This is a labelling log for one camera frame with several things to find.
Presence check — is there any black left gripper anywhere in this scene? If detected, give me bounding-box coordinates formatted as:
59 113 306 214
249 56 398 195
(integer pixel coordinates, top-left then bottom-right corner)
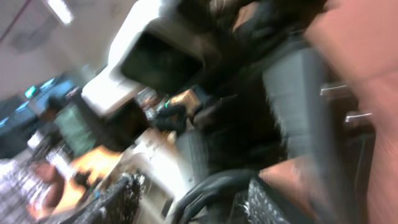
262 46 376 174

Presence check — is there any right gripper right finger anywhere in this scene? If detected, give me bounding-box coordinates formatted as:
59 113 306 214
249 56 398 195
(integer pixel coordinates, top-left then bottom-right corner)
233 177 311 224

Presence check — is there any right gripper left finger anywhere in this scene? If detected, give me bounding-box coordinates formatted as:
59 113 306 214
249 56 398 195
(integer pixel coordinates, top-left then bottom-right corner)
62 173 145 224

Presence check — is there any black USB cable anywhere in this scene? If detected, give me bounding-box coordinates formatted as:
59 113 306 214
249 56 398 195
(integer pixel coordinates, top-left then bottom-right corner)
170 169 259 224

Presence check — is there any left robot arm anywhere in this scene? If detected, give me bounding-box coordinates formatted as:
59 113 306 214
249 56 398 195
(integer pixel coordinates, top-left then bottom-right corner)
80 1 375 179

